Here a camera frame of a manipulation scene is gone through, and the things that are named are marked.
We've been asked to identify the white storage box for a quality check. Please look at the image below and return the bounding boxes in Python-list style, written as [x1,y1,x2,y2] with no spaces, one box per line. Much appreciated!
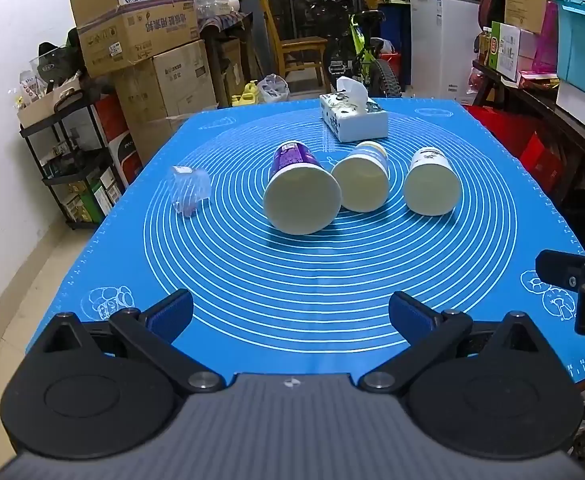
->
[555,80,585,144]

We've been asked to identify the pink plastic bag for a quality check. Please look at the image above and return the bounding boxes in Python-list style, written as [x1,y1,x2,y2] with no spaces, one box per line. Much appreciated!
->
[531,1,560,74]

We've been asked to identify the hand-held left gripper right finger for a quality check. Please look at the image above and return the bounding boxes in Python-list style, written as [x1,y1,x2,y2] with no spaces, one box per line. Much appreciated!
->
[359,290,549,395]

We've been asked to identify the clear plastic bag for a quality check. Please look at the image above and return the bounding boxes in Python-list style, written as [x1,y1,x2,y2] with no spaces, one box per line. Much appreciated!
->
[257,73,291,105]

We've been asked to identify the large printed cardboard box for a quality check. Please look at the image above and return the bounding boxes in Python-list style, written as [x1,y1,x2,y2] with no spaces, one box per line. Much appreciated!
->
[114,39,218,122]

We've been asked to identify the white tissue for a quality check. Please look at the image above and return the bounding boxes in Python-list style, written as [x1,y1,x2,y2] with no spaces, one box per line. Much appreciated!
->
[335,77,371,112]

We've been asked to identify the red and black appliance box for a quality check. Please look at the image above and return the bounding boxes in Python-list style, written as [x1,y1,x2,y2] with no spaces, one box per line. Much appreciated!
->
[94,94,144,187]

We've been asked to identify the white chest freezer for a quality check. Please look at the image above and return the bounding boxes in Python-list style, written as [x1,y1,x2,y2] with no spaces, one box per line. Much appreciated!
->
[409,0,483,107]

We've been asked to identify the wooden chair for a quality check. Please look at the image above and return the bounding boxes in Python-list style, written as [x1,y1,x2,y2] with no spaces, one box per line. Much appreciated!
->
[256,0,329,92]

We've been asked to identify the clear plastic cup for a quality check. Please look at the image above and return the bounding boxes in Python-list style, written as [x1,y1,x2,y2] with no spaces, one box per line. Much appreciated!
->
[170,165,212,219]

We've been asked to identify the green and white carton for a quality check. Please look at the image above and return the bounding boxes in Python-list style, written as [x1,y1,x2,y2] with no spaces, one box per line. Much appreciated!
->
[489,20,538,82]

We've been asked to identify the plain cardboard box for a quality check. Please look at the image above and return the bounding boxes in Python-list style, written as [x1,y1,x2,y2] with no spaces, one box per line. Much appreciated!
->
[135,109,214,167]

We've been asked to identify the blue silicone baking mat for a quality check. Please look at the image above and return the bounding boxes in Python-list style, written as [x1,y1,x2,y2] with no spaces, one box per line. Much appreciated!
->
[25,99,585,397]

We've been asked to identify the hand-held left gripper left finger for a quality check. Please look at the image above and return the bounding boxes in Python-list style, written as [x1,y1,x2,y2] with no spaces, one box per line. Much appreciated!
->
[38,289,226,394]

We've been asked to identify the black helmet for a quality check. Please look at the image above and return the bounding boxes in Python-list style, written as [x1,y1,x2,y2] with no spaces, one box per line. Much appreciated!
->
[36,41,86,87]

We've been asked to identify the dark wooden side table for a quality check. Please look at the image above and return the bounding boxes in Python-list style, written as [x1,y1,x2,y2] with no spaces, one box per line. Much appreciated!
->
[471,59,585,241]

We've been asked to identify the red gift boxes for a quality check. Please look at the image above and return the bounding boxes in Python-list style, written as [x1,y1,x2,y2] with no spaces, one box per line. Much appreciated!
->
[464,104,564,196]

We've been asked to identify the open cardboard box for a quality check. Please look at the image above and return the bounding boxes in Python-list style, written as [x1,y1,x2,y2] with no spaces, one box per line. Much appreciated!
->
[69,0,201,79]

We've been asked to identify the brown drink bottle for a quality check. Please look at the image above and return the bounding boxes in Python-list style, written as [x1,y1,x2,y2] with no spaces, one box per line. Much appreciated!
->
[477,26,493,67]

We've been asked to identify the green and black bicycle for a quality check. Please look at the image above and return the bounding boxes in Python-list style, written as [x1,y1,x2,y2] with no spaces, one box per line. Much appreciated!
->
[287,0,406,99]

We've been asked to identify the white patterned tissue box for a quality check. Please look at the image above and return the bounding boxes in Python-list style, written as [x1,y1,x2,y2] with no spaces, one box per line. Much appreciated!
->
[319,93,389,143]

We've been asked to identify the purple paper cup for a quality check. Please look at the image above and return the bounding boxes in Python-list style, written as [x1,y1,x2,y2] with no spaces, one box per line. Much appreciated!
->
[263,141,342,236]

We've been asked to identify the small cardboard box with handle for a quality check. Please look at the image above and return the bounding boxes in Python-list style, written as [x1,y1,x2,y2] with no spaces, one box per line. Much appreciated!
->
[17,76,84,129]

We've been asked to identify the white paper cup black print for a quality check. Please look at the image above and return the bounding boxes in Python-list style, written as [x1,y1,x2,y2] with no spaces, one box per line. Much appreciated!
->
[403,147,463,217]

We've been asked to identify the white paper cup, middle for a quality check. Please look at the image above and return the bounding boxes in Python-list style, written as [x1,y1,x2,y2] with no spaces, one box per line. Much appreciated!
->
[331,141,391,213]

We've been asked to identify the black shelving cart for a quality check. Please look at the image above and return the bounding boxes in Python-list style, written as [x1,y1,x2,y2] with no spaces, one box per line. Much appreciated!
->
[20,85,134,231]

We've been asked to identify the teal plastic storage crate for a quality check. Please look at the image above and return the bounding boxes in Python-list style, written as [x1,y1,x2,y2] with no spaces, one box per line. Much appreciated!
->
[551,0,585,84]

